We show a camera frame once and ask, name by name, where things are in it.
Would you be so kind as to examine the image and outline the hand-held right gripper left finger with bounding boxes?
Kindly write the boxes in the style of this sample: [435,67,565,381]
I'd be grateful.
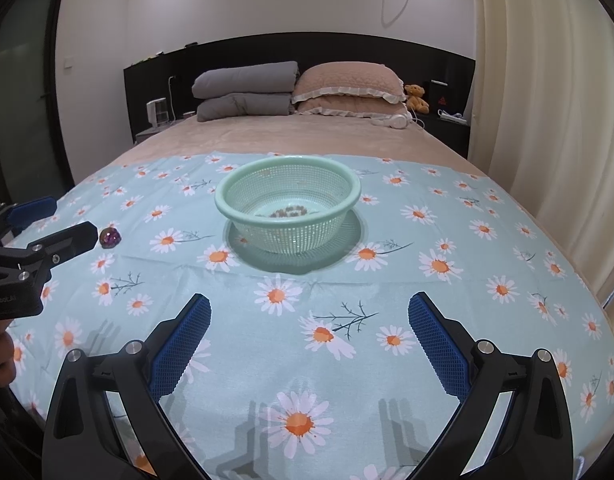
[41,292,213,480]

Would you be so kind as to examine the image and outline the pink ruffled pillow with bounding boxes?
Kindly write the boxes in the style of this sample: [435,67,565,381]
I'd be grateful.
[293,96,410,120]
[292,62,407,106]

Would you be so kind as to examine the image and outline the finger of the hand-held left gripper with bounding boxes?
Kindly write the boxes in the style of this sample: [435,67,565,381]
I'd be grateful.
[4,197,59,235]
[0,221,98,273]

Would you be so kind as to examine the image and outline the black nightstand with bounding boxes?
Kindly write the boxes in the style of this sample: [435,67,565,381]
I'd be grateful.
[417,112,472,159]

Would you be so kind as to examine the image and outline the white humidifier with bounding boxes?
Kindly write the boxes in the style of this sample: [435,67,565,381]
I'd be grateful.
[146,98,171,128]

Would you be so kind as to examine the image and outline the white headphones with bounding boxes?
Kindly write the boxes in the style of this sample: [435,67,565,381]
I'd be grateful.
[371,112,414,130]

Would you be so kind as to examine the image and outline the black headboard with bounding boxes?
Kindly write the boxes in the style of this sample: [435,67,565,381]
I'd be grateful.
[123,32,476,147]

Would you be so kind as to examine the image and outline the brown teddy bear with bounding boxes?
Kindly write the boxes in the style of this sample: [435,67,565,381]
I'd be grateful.
[404,84,432,115]

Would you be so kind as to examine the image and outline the beige bed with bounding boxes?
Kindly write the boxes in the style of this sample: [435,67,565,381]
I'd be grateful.
[107,114,488,183]

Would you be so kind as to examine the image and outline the green plastic mesh basket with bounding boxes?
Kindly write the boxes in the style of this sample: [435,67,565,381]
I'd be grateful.
[214,156,362,255]

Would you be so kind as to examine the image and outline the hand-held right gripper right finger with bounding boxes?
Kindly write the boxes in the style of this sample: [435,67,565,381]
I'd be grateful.
[408,292,574,480]

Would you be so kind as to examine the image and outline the cream curtain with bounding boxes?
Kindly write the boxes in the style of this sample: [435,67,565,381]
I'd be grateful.
[469,0,614,307]

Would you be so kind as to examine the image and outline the dark glass door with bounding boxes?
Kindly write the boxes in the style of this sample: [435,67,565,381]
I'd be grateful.
[0,0,77,207]

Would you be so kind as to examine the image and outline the daisy printed blue cloth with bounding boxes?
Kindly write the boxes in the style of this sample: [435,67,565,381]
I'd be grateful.
[0,152,614,480]

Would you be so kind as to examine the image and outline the black box red mark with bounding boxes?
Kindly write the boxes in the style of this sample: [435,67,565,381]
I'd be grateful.
[429,80,451,117]

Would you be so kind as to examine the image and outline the dark beaded bracelet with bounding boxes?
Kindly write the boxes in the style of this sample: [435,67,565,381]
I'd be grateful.
[266,205,311,220]

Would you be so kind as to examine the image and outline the grey folded quilt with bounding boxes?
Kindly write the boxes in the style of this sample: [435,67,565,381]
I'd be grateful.
[191,61,300,102]
[196,92,294,122]

